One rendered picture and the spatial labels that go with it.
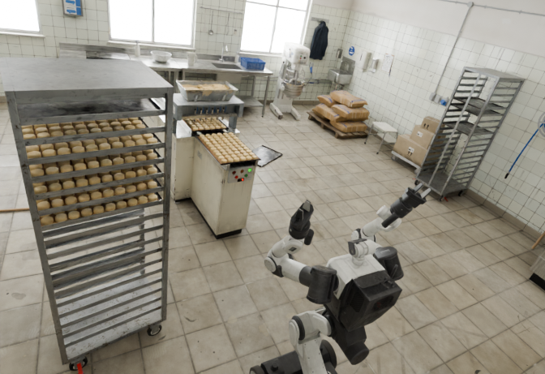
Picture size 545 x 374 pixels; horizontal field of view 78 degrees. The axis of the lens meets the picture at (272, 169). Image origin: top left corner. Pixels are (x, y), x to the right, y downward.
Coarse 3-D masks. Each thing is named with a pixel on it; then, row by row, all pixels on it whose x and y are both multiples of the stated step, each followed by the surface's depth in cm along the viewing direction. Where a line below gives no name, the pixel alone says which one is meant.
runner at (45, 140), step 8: (144, 128) 165; (152, 128) 167; (160, 128) 170; (56, 136) 143; (64, 136) 145; (72, 136) 147; (80, 136) 149; (88, 136) 151; (96, 136) 153; (104, 136) 155; (112, 136) 157; (32, 144) 139
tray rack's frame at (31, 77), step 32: (0, 64) 146; (32, 64) 153; (64, 64) 161; (96, 64) 170; (128, 64) 180; (32, 96) 129; (64, 96) 135; (32, 192) 146; (32, 224) 152; (96, 288) 250; (128, 288) 255; (64, 320) 225; (96, 320) 228; (160, 320) 237; (64, 352) 199
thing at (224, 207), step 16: (208, 160) 321; (192, 176) 366; (208, 176) 327; (224, 176) 301; (192, 192) 372; (208, 192) 333; (224, 192) 310; (240, 192) 321; (208, 208) 338; (224, 208) 320; (240, 208) 332; (208, 224) 345; (224, 224) 331; (240, 224) 343
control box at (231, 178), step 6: (234, 168) 302; (240, 168) 303; (246, 168) 306; (252, 168) 310; (228, 174) 302; (234, 174) 302; (240, 174) 306; (228, 180) 303; (234, 180) 306; (240, 180) 309; (246, 180) 313
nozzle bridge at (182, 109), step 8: (176, 96) 339; (176, 104) 320; (184, 104) 323; (192, 104) 327; (200, 104) 331; (208, 104) 335; (216, 104) 339; (224, 104) 344; (232, 104) 349; (240, 104) 355; (176, 112) 323; (184, 112) 334; (192, 112) 339; (208, 112) 349; (216, 112) 354; (224, 112) 359; (232, 112) 364; (240, 112) 360; (176, 120) 336; (232, 120) 376; (176, 128) 340
